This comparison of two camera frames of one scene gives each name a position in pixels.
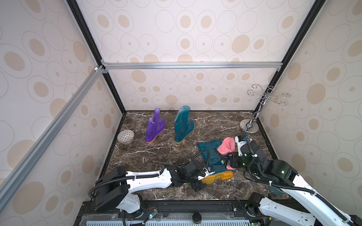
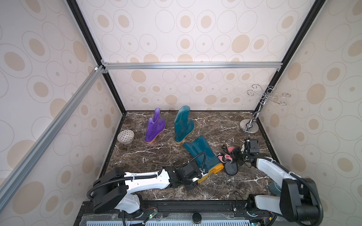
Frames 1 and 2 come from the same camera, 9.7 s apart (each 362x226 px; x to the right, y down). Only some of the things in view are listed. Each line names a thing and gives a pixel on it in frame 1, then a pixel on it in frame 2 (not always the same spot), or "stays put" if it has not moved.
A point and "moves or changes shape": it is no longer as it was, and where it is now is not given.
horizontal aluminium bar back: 194,65 stays put
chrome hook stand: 249,125 stays put
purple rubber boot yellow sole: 154,127 stays put
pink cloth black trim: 226,147 moves or changes shape
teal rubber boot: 215,161 moves or changes shape
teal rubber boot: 183,125 stays put
